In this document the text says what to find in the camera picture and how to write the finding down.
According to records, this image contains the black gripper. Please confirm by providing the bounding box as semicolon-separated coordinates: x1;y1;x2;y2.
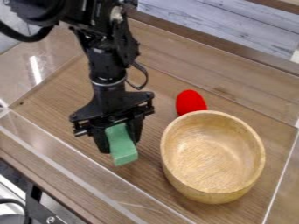
69;91;155;154

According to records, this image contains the green rectangular block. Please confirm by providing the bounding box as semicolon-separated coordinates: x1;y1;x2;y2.
105;123;137;166

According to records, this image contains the brown wooden bowl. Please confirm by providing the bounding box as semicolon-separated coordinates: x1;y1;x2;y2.
160;110;267;204

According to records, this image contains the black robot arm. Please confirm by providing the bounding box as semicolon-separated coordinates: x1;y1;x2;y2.
0;0;155;154

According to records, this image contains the red plush ball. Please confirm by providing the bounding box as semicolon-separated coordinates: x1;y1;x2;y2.
175;89;208;116

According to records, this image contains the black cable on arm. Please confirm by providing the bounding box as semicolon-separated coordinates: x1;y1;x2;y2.
125;61;149;91

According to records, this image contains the black table frame bracket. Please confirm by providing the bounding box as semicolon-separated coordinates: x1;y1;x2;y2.
25;184;67;224

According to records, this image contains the black cable bottom left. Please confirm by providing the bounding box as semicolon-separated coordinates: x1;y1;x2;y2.
0;199;29;224

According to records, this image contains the clear acrylic enclosure wall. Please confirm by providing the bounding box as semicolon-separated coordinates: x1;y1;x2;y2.
0;12;299;224

